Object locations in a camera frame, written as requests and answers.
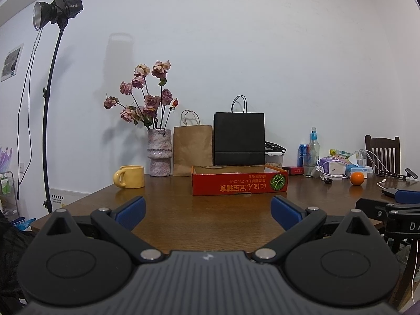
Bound dark wooden chair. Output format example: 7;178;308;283
365;134;401;175

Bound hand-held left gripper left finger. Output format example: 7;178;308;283
43;195;165;265

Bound blue drink can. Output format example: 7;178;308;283
297;144;311;167

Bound black studio light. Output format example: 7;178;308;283
33;0;86;32

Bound brown paper bag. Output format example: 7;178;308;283
173;110;213;177

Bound blue packet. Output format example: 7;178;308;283
10;217;36;232

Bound small white box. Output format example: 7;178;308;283
328;162;347;176

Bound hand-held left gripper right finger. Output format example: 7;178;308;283
252;195;378;265

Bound white wall heater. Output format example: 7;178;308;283
49;188;92;211

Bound blue tissue box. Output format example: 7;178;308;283
344;154;375;174

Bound black phone stand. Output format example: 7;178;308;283
377;168;419;180

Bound black light cable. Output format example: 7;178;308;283
16;28;43;201

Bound dried pink roses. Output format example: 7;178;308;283
104;60;179;130

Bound clear plastic bottle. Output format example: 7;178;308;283
303;127;320;175

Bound clear storage container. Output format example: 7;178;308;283
264;141;285;168

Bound black cloth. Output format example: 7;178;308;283
0;210;36;315

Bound red cardboard box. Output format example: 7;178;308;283
191;165;289;196

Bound pile of packaged items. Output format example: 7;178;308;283
316;166;350;181

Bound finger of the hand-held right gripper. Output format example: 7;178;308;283
355;198;420;228
395;190;420;204

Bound yellow mug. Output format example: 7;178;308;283
113;165;145;189

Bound purple wall decoration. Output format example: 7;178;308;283
0;147;13;173

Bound pink speckled vase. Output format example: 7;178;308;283
147;129;172;177

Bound metal wire rack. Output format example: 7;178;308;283
0;171;15;224

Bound wall poster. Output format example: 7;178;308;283
1;43;24;82

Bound black paper bag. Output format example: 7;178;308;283
213;95;266;167

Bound purple tissue pack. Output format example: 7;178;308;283
317;157;338;175

